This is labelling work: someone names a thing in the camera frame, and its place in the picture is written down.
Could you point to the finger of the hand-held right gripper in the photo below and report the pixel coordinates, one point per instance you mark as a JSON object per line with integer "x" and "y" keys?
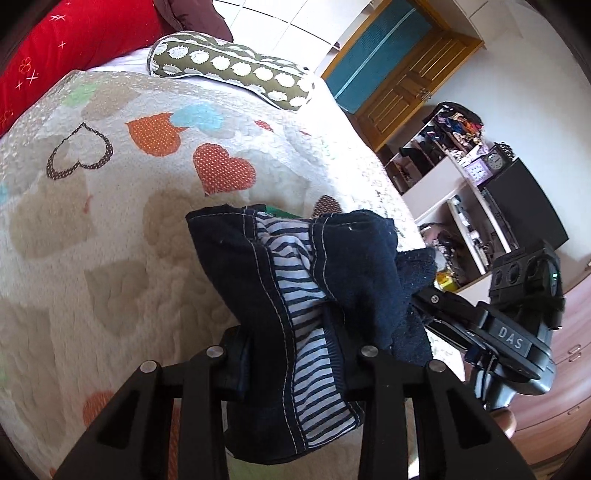
{"x": 445, "y": 332}
{"x": 443, "y": 304}

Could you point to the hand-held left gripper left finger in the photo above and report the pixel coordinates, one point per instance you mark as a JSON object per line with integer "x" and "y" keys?
{"x": 238, "y": 369}

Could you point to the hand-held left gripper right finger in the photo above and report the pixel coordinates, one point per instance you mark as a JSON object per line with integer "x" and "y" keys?
{"x": 369, "y": 383}

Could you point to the navy pants with striped panel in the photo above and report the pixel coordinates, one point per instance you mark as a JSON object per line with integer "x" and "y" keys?
{"x": 355, "y": 258}

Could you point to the person's right hand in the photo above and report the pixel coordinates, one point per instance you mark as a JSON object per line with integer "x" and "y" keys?
{"x": 503, "y": 422}

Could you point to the yellow item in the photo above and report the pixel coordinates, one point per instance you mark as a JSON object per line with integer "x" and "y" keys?
{"x": 447, "y": 280}

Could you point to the white shelf unit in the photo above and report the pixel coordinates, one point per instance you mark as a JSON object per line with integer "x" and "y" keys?
{"x": 438, "y": 180}

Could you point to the black monitor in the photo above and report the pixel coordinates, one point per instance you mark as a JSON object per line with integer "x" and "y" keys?
{"x": 526, "y": 207}

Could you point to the purple clock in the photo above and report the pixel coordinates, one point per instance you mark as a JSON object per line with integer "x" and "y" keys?
{"x": 478, "y": 171}

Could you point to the black round clock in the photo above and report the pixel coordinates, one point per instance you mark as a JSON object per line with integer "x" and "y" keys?
{"x": 496, "y": 159}

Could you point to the pile of clothes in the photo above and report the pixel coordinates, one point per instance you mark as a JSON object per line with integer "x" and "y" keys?
{"x": 455, "y": 122}

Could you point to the heart patterned quilt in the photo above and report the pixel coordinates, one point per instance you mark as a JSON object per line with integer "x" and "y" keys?
{"x": 115, "y": 230}

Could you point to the wooden door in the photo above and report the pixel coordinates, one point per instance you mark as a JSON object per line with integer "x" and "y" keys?
{"x": 411, "y": 87}

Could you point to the teal curtain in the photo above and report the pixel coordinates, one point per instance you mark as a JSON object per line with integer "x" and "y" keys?
{"x": 383, "y": 46}

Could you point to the olive patterned bolster pillow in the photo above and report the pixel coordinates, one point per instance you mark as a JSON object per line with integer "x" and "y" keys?
{"x": 231, "y": 64}

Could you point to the white wardrobe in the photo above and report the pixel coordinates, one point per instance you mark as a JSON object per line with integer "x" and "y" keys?
{"x": 295, "y": 32}

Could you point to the brown blanket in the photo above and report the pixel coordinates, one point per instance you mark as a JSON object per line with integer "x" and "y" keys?
{"x": 194, "y": 16}

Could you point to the red bolster pillow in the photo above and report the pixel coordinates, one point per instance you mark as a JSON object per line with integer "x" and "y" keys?
{"x": 69, "y": 46}

